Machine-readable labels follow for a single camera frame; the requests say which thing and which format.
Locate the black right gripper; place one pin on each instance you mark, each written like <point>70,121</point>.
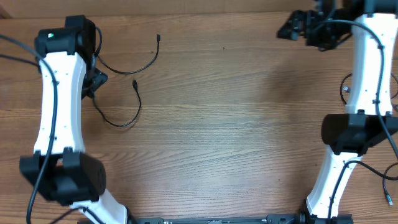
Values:
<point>306,21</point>

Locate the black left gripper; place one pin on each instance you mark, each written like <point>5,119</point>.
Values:
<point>99,78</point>

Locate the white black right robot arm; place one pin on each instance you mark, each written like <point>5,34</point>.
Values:
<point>368,118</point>

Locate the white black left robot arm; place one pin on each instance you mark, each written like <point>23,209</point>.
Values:
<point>60,170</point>

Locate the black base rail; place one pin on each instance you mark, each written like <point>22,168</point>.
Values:
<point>214,220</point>

